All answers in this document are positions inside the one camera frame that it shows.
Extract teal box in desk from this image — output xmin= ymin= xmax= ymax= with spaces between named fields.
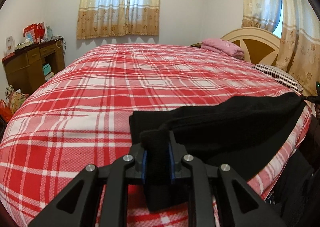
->
xmin=43 ymin=64 xmax=52 ymax=76

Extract brown wooden desk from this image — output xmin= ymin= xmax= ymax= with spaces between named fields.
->
xmin=2 ymin=37 xmax=65 ymax=95

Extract red gift bag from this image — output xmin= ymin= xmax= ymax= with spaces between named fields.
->
xmin=23 ymin=23 xmax=46 ymax=43

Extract red plaid bed sheet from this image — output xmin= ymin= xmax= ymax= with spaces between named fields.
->
xmin=1 ymin=44 xmax=311 ymax=226

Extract black pants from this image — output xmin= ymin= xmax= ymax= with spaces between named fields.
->
xmin=129 ymin=92 xmax=306 ymax=211

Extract cream wooden headboard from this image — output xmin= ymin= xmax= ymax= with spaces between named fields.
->
xmin=221 ymin=27 xmax=280 ymax=66

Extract patterned bag on floor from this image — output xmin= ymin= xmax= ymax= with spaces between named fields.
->
xmin=5 ymin=85 xmax=29 ymax=114

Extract red bag on floor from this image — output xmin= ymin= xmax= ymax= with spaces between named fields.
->
xmin=0 ymin=99 xmax=13 ymax=123

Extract centre window curtain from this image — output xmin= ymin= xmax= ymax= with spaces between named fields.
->
xmin=76 ymin=0 xmax=160 ymax=40

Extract white card on desk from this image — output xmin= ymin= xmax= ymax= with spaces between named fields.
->
xmin=6 ymin=35 xmax=15 ymax=55

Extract pink folded blanket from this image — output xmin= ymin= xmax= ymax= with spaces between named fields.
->
xmin=201 ymin=38 xmax=245 ymax=60

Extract striped pillow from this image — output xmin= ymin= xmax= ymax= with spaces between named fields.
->
xmin=253 ymin=64 xmax=303 ymax=95

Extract right side curtain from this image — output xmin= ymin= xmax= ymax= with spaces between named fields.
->
xmin=242 ymin=0 xmax=319 ymax=95

